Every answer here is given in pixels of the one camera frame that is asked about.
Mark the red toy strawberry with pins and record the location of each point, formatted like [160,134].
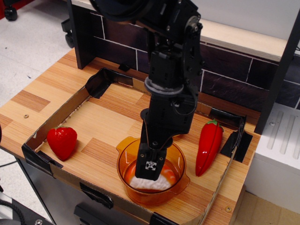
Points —
[62,141]

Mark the black chair caster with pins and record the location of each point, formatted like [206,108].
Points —
[10,13]

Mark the black shelf upright left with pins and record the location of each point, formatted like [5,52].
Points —
[82,32]

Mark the black shelf upright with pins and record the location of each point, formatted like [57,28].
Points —
[279,76]
[82,32]

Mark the cardboard fence with black tape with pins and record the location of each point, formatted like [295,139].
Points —
[85,189]

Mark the white grooved cabinet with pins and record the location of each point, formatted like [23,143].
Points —
[274,174]

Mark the light wooden shelf board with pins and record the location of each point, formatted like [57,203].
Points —
[243,41]

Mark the red toy chili pepper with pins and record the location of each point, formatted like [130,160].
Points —
[209,144]

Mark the white and orange toy sushi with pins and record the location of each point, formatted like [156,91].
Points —
[166,179]

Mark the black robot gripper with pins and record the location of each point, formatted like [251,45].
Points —
[170,113]

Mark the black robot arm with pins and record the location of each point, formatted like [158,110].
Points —
[173,44]

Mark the black shelf upright right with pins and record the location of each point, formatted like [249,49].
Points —
[279,76]

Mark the orange transparent plastic pot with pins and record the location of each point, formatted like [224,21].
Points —
[128,155]

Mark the black caster wheel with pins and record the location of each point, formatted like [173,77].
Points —
[66,27]

